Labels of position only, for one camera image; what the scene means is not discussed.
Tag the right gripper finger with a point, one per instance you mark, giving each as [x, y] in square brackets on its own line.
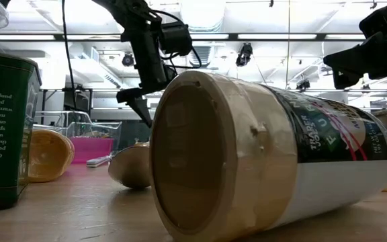
[344, 79]
[358, 56]

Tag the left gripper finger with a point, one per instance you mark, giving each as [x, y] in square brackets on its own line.
[143, 111]

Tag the green pepper tin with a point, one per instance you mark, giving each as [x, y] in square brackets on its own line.
[2, 134]

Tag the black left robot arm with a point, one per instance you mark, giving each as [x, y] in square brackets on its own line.
[119, 6]

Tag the ceiling light strip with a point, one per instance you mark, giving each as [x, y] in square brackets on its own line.
[92, 37]
[210, 36]
[344, 36]
[25, 37]
[277, 36]

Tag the black hanging spotlight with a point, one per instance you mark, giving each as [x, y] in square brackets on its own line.
[244, 53]
[128, 60]
[302, 84]

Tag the pink plastic bowl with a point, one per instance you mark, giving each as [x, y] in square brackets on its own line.
[92, 149]

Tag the clear rigid organizer bin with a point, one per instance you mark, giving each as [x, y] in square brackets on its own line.
[62, 116]

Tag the black overhead beam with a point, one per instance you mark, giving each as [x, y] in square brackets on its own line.
[233, 36]

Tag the ceiling air duct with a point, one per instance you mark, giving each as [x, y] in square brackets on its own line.
[202, 13]

